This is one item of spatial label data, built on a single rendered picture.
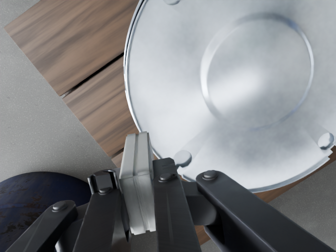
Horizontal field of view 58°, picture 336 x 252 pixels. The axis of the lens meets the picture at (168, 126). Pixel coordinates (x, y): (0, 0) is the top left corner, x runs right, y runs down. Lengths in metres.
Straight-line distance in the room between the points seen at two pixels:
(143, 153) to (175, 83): 0.18
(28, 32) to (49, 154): 0.46
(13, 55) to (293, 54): 0.58
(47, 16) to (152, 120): 0.16
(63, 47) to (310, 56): 0.27
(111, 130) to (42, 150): 0.43
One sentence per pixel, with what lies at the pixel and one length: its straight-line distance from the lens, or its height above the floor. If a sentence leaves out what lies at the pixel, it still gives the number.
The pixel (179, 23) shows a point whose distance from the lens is 0.33.
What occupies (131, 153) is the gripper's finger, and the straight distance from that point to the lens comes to 0.16.
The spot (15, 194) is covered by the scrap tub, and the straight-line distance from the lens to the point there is 0.72.
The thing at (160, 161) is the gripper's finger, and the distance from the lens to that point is 0.16.
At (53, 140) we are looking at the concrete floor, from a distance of 0.78.
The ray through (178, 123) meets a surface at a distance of 0.34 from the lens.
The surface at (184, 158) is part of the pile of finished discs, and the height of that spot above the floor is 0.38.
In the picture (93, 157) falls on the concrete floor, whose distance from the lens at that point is 0.78.
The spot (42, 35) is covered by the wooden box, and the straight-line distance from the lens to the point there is 0.37.
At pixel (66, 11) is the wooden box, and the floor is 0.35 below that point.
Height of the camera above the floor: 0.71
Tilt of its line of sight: 71 degrees down
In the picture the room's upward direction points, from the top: 158 degrees clockwise
